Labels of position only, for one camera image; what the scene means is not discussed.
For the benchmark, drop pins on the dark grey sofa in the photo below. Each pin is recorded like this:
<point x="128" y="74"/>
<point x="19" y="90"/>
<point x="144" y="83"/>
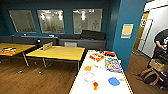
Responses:
<point x="30" y="40"/>

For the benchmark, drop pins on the blue round plate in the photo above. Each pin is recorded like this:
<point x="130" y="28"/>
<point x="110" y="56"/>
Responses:
<point x="114" y="81"/>

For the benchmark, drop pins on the red flat case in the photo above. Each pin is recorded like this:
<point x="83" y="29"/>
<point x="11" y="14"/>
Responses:
<point x="110" y="53"/>

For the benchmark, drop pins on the red game box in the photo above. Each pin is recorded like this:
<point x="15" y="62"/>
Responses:
<point x="96" y="56"/>

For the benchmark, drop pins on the orange plastic cup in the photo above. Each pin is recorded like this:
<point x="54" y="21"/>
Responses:
<point x="95" y="86"/>

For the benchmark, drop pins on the yellow wooden long table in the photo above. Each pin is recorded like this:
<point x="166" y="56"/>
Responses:
<point x="21" y="48"/>
<point x="60" y="53"/>

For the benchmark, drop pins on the colourful game box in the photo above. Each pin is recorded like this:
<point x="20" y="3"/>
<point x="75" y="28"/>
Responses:
<point x="113" y="65"/>

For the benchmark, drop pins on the tan cardboard stand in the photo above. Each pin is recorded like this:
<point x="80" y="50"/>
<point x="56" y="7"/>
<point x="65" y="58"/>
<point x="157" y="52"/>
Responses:
<point x="47" y="46"/>

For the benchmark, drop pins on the brown backpack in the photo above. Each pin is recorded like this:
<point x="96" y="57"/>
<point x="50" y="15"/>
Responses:
<point x="150" y="77"/>

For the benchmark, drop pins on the wooden door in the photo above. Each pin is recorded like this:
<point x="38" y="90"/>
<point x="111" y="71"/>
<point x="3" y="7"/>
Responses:
<point x="139" y="33"/>

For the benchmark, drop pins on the yellow framed wall sign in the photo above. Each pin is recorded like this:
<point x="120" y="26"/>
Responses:
<point x="127" y="31"/>

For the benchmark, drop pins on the orange item on table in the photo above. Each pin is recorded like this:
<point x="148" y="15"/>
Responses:
<point x="8" y="50"/>

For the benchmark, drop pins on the black sofa cushion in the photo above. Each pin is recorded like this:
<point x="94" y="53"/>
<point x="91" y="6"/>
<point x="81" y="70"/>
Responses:
<point x="93" y="35"/>

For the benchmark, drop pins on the white table with dishes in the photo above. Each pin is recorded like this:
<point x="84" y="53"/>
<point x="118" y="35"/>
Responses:
<point x="103" y="90"/>

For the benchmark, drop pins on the cardboard box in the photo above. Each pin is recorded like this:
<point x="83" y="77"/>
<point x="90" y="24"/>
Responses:
<point x="158" y="65"/>

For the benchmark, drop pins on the person in black shirt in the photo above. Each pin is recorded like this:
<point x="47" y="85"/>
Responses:
<point x="162" y="41"/>

